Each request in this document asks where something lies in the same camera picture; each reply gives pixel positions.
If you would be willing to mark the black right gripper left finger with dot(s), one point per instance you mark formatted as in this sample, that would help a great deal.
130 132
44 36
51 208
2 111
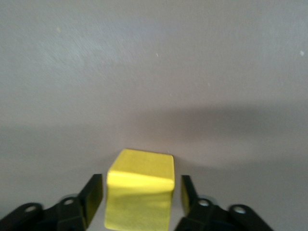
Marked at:
79 209

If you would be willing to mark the yellow wooden block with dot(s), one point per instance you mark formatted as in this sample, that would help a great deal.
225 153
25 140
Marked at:
139 187

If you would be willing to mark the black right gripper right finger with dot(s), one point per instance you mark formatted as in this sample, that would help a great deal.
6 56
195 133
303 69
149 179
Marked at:
199 214

